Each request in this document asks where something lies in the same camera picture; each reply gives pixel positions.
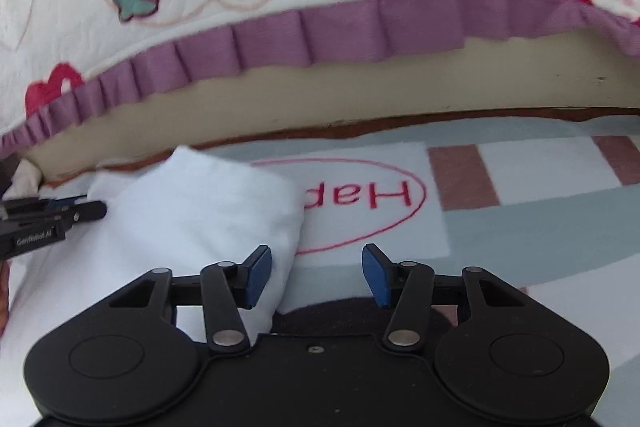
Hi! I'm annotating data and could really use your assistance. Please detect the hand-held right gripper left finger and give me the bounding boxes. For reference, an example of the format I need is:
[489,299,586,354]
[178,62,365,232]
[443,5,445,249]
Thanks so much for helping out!
[107,244,273,353]

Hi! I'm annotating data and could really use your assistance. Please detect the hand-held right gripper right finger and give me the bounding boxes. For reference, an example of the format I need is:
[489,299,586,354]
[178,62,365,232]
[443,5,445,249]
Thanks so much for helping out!
[362,243,528,350]

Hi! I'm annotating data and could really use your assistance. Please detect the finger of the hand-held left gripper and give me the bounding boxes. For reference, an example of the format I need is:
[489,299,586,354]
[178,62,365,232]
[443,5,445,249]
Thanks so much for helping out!
[0,194,87,210]
[15,201,108,225]

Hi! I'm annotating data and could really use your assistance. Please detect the white t-shirt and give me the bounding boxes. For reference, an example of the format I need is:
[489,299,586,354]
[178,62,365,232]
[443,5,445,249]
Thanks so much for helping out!
[0,146,305,427]

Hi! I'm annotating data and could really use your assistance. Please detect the plaid floor mat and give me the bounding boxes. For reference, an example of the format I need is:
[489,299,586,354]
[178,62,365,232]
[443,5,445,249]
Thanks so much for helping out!
[50,107,640,427]

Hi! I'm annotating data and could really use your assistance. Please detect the beige bed base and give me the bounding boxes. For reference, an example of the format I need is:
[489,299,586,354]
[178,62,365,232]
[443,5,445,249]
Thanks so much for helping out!
[25,27,640,185]

